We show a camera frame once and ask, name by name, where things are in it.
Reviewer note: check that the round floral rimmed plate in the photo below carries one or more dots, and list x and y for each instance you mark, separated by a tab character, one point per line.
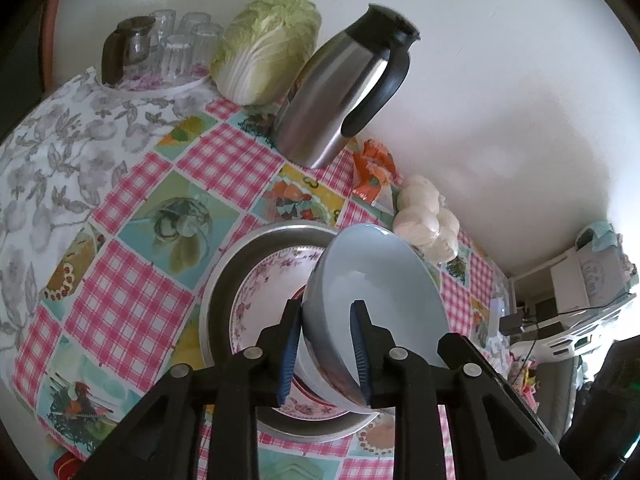
260	290

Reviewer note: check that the floral serving tray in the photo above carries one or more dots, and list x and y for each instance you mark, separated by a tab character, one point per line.
175	86

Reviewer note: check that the bag of white buns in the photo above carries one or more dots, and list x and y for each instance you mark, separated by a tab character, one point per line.
425	220

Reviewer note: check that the stainless steel thermos jug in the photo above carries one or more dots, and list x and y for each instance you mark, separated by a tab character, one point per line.
325	95

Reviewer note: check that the napa cabbage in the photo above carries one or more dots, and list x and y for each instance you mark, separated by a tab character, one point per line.
265	50

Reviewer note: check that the pink checked picture tablecloth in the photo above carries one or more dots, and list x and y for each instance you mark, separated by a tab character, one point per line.
130	280

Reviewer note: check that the white shelf unit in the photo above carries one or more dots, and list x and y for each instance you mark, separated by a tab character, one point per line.
575	285

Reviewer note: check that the orange snack packet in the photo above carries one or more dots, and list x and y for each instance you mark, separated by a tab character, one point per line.
372	175

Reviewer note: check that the colourful small packets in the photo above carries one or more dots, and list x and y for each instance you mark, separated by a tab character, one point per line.
525	377

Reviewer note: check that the pink edged furniture panel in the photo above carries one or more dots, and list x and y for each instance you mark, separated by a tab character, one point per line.
52	35

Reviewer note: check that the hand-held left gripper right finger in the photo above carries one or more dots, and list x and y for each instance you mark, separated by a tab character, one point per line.
360	360

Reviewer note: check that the grey floral tablecloth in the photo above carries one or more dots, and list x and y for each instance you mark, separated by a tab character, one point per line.
55	150

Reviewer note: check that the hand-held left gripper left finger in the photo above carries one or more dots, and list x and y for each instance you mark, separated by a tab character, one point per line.
289	360

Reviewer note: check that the large stainless steel basin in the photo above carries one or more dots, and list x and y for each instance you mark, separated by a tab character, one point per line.
220	310

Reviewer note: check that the black power adapter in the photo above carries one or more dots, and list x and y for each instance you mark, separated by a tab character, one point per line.
512	324

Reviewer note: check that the light blue flower bowl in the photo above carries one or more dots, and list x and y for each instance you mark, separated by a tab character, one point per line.
380	280

